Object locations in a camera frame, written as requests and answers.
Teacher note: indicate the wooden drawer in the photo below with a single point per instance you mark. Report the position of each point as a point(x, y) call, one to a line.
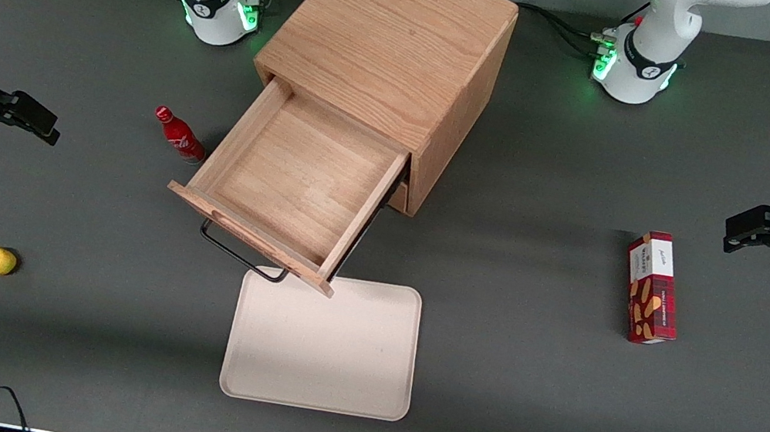
point(399, 199)
point(299, 170)

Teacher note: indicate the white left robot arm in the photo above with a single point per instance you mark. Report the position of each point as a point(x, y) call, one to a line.
point(646, 56)

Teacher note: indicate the wooden lower drawer front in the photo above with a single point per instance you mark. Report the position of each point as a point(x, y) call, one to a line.
point(399, 199)

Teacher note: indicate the light wooden drawer cabinet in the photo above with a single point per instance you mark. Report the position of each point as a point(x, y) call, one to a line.
point(384, 36)

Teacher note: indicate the red plaid cookie box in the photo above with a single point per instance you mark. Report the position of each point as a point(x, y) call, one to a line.
point(654, 292)

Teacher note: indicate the red cola bottle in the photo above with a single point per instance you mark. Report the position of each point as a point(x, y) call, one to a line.
point(179, 135)

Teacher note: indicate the beige rectangular tray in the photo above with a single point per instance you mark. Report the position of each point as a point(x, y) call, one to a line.
point(323, 350)

